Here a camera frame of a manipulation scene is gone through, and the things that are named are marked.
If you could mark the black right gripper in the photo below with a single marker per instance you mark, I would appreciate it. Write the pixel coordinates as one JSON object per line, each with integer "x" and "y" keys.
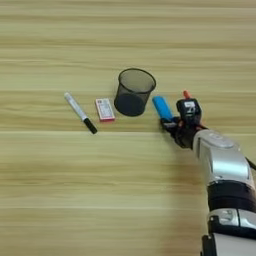
{"x": 183, "y": 133}

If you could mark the black mesh pen cup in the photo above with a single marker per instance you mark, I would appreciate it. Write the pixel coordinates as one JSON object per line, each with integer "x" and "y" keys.
{"x": 133, "y": 96}

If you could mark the white marker with black cap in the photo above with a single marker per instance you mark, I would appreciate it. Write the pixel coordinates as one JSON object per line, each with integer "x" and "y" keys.
{"x": 80, "y": 112}

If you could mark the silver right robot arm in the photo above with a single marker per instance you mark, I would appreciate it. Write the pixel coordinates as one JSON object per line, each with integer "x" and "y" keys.
{"x": 226, "y": 186}

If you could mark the black box with white label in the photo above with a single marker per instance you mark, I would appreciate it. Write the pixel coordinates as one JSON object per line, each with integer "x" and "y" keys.
{"x": 189, "y": 110}

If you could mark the red and black marker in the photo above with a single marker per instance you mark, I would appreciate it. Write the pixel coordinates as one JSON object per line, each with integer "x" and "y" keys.
{"x": 186, "y": 94}

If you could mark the small red card box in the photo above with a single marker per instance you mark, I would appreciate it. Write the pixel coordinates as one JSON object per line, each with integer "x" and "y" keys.
{"x": 105, "y": 109}

